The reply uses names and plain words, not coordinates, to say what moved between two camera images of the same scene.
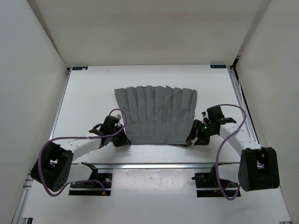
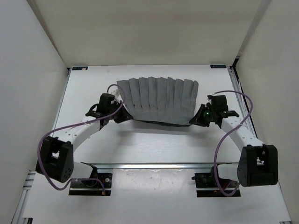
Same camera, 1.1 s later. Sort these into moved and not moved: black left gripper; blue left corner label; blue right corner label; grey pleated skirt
Moved: black left gripper; grey pleated skirt
Not moved: blue right corner label; blue left corner label
